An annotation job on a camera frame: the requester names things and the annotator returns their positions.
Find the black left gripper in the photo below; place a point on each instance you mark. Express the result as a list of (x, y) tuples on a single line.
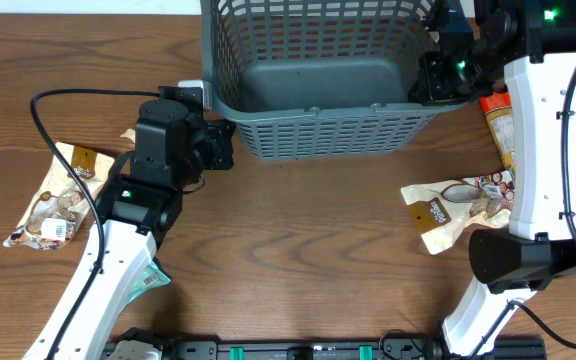
[(220, 134)]

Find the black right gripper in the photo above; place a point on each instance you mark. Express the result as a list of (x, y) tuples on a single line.
[(435, 78)]

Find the grey plastic lattice basket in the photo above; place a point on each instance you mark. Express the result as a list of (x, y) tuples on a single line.
[(309, 78)]

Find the beige mushroom pouch brown label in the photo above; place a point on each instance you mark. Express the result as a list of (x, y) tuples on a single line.
[(442, 210)]

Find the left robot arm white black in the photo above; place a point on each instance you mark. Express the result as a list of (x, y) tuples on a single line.
[(133, 212)]

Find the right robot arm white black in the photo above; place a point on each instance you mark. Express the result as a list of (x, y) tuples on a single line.
[(530, 46)]

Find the orange cracker tube pack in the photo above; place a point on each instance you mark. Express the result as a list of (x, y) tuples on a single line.
[(497, 110)]

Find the crumpled beige snack bag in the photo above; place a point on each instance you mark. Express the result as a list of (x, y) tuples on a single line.
[(129, 134)]

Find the teal snack packet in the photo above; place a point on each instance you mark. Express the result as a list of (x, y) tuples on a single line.
[(153, 276)]

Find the flat beige mushroom pouch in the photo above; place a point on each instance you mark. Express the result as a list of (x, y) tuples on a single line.
[(58, 208)]

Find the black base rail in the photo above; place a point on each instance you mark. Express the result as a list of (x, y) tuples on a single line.
[(141, 344)]

